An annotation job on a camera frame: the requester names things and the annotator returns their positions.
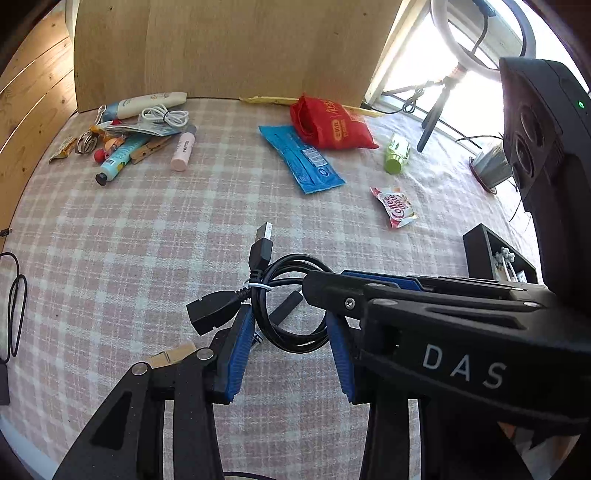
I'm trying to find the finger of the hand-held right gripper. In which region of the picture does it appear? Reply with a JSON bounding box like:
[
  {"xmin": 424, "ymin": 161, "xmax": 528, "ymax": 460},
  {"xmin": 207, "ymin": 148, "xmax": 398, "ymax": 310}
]
[
  {"xmin": 342, "ymin": 270, "xmax": 513, "ymax": 292},
  {"xmin": 302, "ymin": 270, "xmax": 543, "ymax": 332}
]

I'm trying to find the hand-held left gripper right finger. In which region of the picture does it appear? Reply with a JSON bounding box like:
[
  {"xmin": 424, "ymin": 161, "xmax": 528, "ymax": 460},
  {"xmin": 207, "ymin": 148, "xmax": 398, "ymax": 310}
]
[{"xmin": 326, "ymin": 313, "xmax": 522, "ymax": 480}]

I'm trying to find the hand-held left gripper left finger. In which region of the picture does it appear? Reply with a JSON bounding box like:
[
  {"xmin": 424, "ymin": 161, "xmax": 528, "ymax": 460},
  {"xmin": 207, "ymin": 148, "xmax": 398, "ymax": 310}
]
[{"xmin": 53, "ymin": 305, "xmax": 256, "ymax": 480}]

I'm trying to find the black usb extension cable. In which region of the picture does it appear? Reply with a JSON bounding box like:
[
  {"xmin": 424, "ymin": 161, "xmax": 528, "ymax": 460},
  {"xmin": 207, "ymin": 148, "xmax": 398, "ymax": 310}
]
[{"xmin": 186, "ymin": 222, "xmax": 333, "ymax": 355}]

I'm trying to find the black tray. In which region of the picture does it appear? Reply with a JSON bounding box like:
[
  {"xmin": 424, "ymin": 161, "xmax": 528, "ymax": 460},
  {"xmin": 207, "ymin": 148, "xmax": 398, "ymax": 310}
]
[{"xmin": 463, "ymin": 224, "xmax": 541, "ymax": 284}]

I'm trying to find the desktop with pink checked cloth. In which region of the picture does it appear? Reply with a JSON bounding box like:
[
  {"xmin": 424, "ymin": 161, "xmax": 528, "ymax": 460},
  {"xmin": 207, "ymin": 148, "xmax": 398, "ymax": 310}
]
[{"xmin": 0, "ymin": 97, "xmax": 546, "ymax": 480}]

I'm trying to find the person's right hand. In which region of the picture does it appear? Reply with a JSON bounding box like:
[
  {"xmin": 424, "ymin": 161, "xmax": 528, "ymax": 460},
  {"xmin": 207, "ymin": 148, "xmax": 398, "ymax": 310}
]
[{"xmin": 498, "ymin": 421, "xmax": 583, "ymax": 480}]

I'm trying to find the wooden clothespin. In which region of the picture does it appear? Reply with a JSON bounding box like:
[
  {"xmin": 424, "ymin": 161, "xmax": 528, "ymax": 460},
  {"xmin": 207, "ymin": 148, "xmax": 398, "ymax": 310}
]
[
  {"xmin": 130, "ymin": 136, "xmax": 174, "ymax": 164},
  {"xmin": 148, "ymin": 344, "xmax": 197, "ymax": 370}
]

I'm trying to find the red white creamer sachet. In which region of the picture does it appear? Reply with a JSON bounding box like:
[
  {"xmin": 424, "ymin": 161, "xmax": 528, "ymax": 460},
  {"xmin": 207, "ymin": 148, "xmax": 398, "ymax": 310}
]
[{"xmin": 370, "ymin": 186, "xmax": 419, "ymax": 229}]

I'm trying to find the potted grass plant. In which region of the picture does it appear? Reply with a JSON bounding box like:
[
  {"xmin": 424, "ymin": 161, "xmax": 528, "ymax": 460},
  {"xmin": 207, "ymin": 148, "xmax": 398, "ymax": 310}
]
[{"xmin": 475, "ymin": 143, "xmax": 515, "ymax": 185}]

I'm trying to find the brown plant saucer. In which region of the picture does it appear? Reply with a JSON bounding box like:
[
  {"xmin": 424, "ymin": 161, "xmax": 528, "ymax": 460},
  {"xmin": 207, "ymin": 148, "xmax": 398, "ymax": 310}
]
[{"xmin": 468, "ymin": 157, "xmax": 499, "ymax": 195}]

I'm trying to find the green tube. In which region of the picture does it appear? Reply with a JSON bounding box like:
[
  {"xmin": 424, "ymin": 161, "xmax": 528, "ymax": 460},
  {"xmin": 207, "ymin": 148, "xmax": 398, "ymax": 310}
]
[{"xmin": 383, "ymin": 134, "xmax": 411, "ymax": 175}]

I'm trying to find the blue snack packet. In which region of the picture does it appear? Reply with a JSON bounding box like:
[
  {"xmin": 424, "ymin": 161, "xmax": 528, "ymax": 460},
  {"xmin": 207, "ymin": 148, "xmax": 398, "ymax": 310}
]
[{"xmin": 259, "ymin": 124, "xmax": 346, "ymax": 195}]

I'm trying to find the red snack bag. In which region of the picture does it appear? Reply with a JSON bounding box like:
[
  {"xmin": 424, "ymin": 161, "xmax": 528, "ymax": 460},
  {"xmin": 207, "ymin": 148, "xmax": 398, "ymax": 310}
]
[{"xmin": 290, "ymin": 93, "xmax": 379, "ymax": 151}]

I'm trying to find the black tripod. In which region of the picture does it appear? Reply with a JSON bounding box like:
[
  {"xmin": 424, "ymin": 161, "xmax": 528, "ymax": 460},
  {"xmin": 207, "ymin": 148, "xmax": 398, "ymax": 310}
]
[{"xmin": 383, "ymin": 65, "xmax": 472, "ymax": 153}]

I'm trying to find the pale pink tube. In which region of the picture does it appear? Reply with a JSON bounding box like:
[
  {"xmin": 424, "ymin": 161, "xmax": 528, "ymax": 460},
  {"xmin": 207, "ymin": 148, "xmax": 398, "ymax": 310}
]
[{"xmin": 171, "ymin": 124, "xmax": 198, "ymax": 172}]

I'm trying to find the long yellow packet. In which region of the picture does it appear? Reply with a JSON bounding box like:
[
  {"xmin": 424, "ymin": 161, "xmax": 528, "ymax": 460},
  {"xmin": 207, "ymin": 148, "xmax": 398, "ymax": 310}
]
[{"xmin": 240, "ymin": 95, "xmax": 379, "ymax": 116}]

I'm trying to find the teal hand cream tube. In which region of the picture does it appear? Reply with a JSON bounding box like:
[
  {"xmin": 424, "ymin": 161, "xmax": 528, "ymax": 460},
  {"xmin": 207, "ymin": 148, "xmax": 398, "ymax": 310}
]
[{"xmin": 95, "ymin": 138, "xmax": 139, "ymax": 186}]

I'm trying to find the small red orange toy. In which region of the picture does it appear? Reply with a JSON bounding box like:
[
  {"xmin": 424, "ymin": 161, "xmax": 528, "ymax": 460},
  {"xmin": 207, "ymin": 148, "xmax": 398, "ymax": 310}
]
[{"xmin": 93, "ymin": 138, "xmax": 124, "ymax": 162}]

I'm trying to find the clear printed plastic packet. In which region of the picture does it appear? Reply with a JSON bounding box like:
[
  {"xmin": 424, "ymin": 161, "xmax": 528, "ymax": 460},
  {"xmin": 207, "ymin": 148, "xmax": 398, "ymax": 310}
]
[{"xmin": 99, "ymin": 121, "xmax": 183, "ymax": 138}]

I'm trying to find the silver metal clip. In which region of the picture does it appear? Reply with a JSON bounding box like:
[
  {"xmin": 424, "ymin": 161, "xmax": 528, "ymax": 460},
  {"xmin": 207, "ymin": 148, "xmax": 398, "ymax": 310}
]
[{"xmin": 74, "ymin": 131, "xmax": 100, "ymax": 155}]

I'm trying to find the light wooden board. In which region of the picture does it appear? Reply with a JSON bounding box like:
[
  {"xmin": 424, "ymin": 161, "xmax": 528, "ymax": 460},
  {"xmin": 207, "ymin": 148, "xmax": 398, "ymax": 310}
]
[{"xmin": 74, "ymin": 0, "xmax": 407, "ymax": 112}]

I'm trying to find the white lotion tube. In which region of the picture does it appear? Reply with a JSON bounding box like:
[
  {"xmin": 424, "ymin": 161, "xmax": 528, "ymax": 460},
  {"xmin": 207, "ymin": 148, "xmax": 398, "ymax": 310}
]
[{"xmin": 102, "ymin": 92, "xmax": 188, "ymax": 121}]

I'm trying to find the orange brown snack sachet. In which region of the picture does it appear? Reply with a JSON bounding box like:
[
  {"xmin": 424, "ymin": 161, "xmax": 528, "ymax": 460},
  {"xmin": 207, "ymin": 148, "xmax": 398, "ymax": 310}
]
[{"xmin": 49, "ymin": 138, "xmax": 77, "ymax": 163}]

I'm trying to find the pine plank panel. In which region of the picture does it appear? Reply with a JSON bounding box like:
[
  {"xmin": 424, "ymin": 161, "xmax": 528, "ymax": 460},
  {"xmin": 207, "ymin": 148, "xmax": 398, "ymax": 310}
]
[{"xmin": 0, "ymin": 9, "xmax": 77, "ymax": 199}]

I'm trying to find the ring light black cable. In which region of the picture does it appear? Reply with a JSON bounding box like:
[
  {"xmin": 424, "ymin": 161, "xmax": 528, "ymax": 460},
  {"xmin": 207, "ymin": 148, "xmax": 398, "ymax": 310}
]
[{"xmin": 369, "ymin": 88, "xmax": 426, "ymax": 116}]

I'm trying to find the white ring light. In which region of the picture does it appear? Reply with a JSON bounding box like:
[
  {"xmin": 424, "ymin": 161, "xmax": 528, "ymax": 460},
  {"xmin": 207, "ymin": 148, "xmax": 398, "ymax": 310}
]
[{"xmin": 431, "ymin": 0, "xmax": 539, "ymax": 72}]

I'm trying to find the thin black cable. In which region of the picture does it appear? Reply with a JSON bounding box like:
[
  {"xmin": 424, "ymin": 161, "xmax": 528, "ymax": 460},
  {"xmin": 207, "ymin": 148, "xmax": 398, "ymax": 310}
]
[{"xmin": 0, "ymin": 251, "xmax": 28, "ymax": 365}]

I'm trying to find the coiled white cable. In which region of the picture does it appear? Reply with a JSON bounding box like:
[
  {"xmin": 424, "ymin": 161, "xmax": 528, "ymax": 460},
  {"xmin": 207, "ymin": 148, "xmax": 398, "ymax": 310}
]
[{"xmin": 139, "ymin": 104, "xmax": 190, "ymax": 136}]

